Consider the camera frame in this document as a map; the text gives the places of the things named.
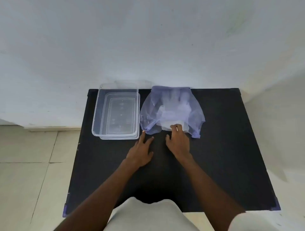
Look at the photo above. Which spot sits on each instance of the blue plastic bag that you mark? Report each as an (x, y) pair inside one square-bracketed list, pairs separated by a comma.
[(152, 107)]

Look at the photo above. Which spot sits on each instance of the person's white shirt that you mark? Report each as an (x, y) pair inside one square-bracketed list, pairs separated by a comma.
[(147, 216)]

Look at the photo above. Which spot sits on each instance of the person's left hand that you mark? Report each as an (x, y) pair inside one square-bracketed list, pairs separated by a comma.
[(140, 154)]

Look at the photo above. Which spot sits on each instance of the blue table corner tape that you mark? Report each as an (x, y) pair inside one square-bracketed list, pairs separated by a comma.
[(65, 211), (276, 205)]

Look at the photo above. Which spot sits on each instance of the person's right hand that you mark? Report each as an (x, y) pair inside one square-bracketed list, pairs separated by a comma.
[(180, 146)]

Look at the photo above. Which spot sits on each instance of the person's left forearm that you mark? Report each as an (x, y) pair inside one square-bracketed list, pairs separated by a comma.
[(102, 197)]

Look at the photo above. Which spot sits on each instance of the person's right forearm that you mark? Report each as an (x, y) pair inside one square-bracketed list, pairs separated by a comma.
[(209, 190)]

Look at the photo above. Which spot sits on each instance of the clear plastic container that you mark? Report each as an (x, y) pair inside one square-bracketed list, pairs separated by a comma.
[(119, 114)]

